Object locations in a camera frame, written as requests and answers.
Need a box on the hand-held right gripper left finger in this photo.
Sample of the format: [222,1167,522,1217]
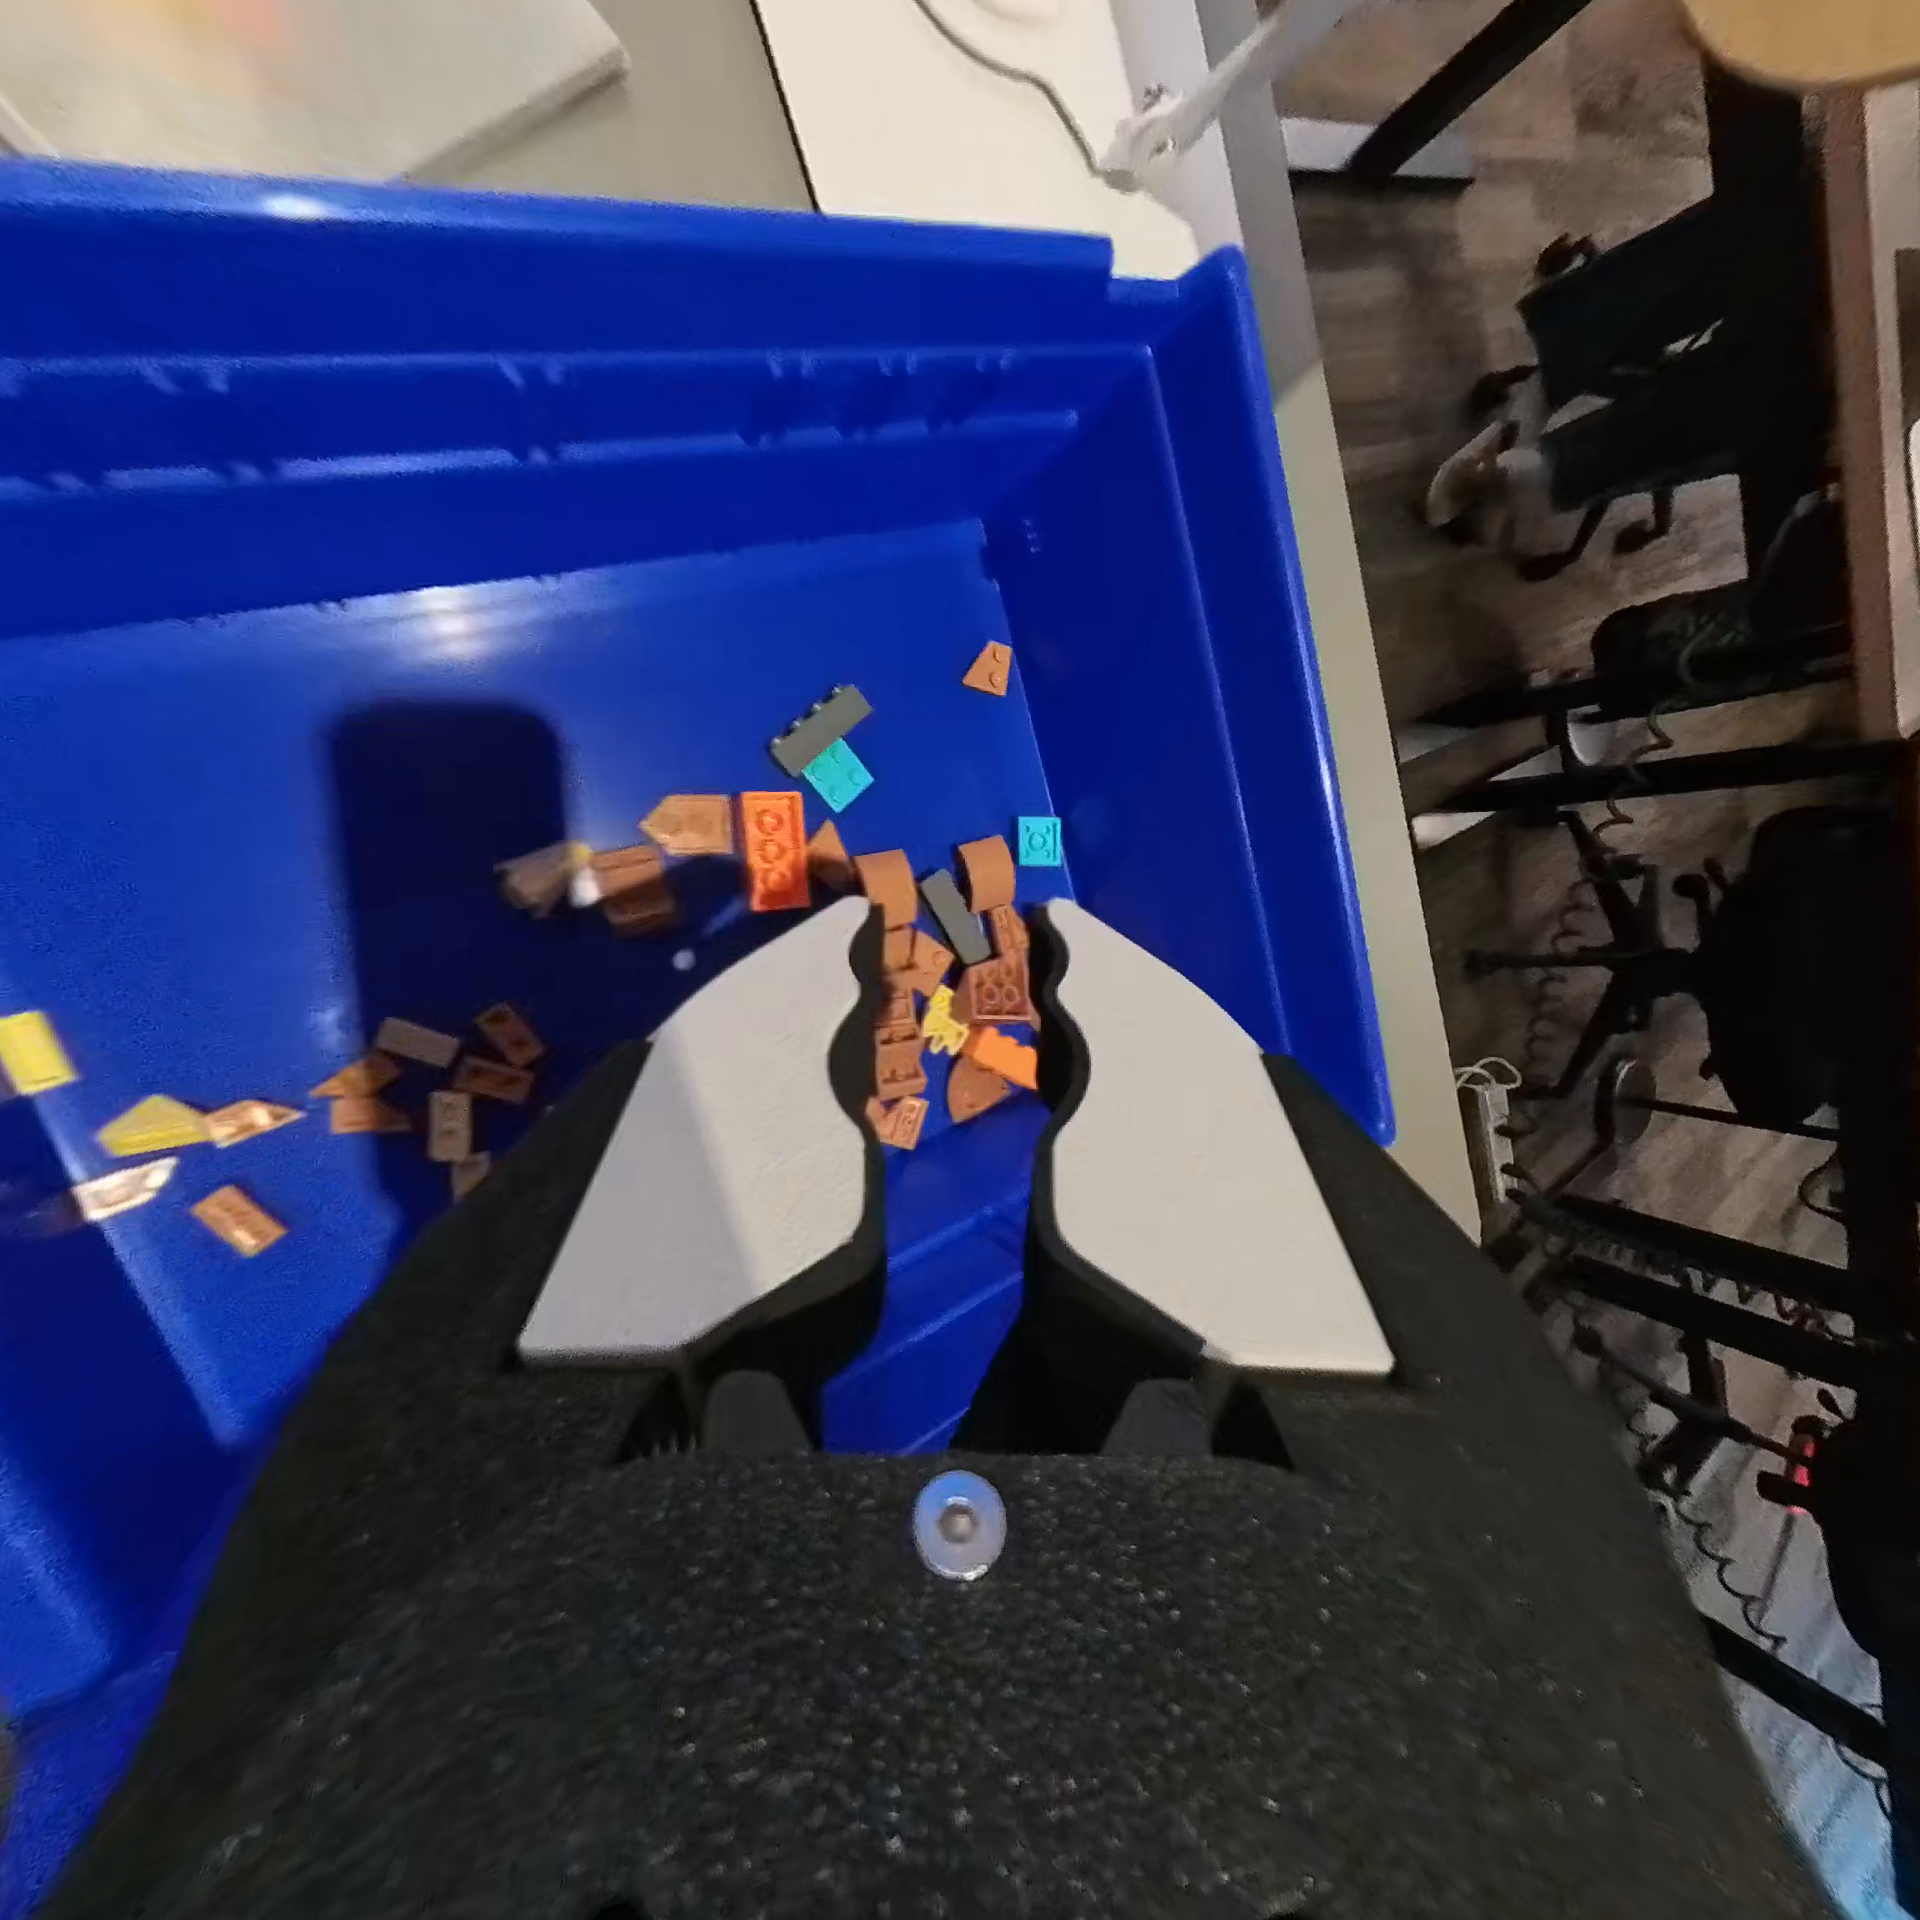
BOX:
[515,896,890,1374]

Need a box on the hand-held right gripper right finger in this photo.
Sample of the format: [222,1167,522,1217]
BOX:
[1030,899,1401,1379]

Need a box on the white cable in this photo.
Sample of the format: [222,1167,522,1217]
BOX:
[915,0,1141,189]

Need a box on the white stand base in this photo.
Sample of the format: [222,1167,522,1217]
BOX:
[0,0,632,186]

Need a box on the pile of small toy bricks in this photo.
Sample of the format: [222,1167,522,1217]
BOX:
[0,638,1070,1265]

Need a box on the white power strip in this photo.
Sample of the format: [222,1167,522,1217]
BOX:
[1456,1057,1524,1248]

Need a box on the blue plastic bin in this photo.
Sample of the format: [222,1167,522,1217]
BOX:
[0,156,1401,1920]

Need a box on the black office chair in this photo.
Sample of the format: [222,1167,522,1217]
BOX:
[1477,225,1848,587]
[1464,810,1920,1144]

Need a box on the wooden table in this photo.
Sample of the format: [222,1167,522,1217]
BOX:
[1815,81,1920,743]

